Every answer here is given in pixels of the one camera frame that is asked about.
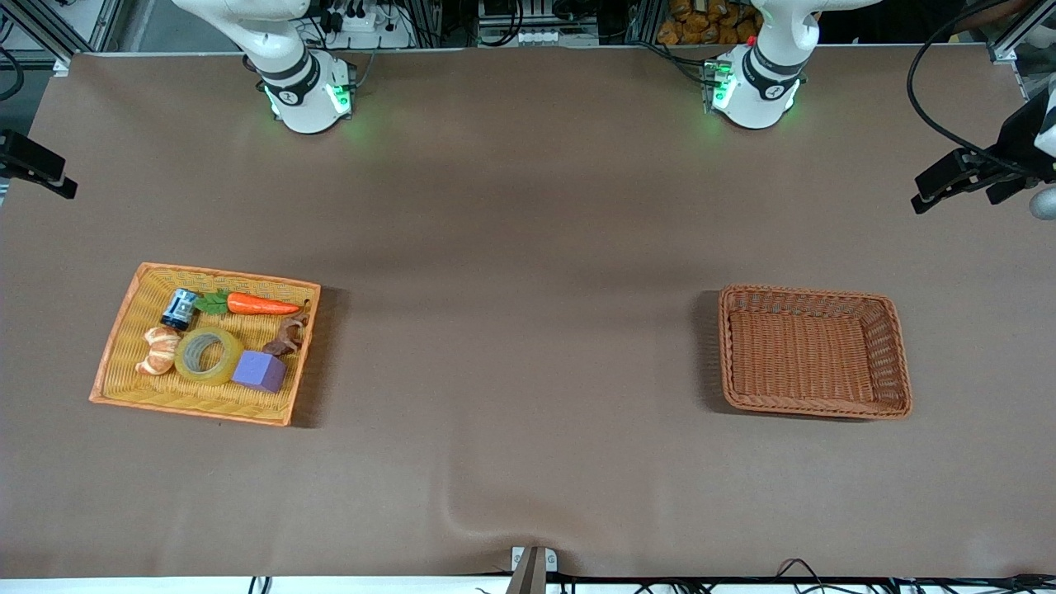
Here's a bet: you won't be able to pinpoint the bag of pastries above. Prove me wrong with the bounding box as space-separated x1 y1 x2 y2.
657 0 765 47

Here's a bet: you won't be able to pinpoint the orange toy carrot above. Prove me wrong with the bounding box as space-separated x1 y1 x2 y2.
194 290 304 318

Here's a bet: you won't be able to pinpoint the purple foam block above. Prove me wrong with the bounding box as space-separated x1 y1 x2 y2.
231 350 288 394

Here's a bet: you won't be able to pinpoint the black cables at table edge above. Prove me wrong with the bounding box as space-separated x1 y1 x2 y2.
771 559 1056 594

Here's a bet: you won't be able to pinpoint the yellow wicker basket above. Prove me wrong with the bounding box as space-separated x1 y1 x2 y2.
89 262 322 427

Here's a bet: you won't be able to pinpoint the black looping cable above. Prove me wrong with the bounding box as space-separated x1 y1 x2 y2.
906 0 1017 162

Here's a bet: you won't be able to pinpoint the yellow tape roll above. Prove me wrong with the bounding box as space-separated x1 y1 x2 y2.
173 327 246 387

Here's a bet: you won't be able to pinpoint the brown wicker basket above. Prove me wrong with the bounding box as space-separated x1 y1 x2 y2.
716 285 913 421

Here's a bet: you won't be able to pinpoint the toy croissant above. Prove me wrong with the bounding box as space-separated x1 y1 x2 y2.
135 325 182 377

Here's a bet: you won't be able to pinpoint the small blue can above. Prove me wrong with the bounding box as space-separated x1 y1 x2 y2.
160 289 200 332

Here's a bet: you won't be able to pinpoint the brown wooden toy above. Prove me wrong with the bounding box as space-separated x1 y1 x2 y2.
262 300 312 357

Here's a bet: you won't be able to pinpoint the white power strip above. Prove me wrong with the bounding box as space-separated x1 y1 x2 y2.
328 7 413 49

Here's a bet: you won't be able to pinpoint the aluminium frame post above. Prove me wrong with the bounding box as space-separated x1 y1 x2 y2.
984 0 1056 64
0 0 125 77

